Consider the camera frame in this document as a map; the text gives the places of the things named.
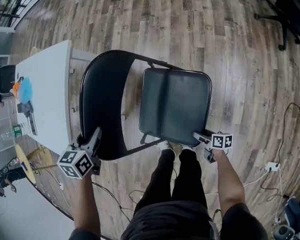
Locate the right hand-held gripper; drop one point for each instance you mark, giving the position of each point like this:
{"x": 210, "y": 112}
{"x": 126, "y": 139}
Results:
{"x": 218, "y": 142}

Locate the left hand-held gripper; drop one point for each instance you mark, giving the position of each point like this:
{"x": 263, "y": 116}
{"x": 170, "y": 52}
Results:
{"x": 75, "y": 164}

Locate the black folding chair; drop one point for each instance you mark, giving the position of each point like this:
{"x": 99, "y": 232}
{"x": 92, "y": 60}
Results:
{"x": 175, "y": 104}

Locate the person's right forearm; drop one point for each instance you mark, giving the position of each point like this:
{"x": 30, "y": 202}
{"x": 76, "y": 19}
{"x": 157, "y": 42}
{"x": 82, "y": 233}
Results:
{"x": 230, "y": 184}

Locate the person's left forearm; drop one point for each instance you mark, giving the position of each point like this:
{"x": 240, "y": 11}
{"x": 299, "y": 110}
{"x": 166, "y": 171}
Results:
{"x": 87, "y": 204}

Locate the black side chair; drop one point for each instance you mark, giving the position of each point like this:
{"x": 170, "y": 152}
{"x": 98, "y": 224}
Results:
{"x": 3, "y": 80}

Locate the black office chair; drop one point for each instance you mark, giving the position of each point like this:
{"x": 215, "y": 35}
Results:
{"x": 290, "y": 14}

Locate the person's black trouser legs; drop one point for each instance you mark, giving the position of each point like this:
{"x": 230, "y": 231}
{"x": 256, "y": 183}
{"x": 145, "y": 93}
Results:
{"x": 175, "y": 184}

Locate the long grey box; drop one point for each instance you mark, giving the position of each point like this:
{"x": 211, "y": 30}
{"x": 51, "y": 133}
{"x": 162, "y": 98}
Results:
{"x": 32, "y": 122}

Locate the white table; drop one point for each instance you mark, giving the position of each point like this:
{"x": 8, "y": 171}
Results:
{"x": 52, "y": 89}

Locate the round yellow wooden stool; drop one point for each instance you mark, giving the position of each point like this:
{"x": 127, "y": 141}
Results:
{"x": 27, "y": 164}

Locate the clear plastic bottle green label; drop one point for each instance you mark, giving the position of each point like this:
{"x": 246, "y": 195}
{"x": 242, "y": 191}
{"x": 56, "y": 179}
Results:
{"x": 13, "y": 132}

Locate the white power strip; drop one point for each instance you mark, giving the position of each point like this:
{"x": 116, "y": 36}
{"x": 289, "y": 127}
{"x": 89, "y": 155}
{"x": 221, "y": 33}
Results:
{"x": 272, "y": 166}

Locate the orange object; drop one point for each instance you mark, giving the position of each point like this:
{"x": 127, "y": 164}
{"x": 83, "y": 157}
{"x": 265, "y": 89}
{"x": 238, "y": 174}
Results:
{"x": 16, "y": 88}

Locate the person's black shirt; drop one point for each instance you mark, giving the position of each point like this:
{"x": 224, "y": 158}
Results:
{"x": 180, "y": 221}

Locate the blue and grey device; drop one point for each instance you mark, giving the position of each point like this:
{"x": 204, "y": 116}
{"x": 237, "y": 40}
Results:
{"x": 291, "y": 219}

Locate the black window frame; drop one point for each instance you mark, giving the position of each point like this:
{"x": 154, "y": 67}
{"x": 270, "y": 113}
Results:
{"x": 12, "y": 1}

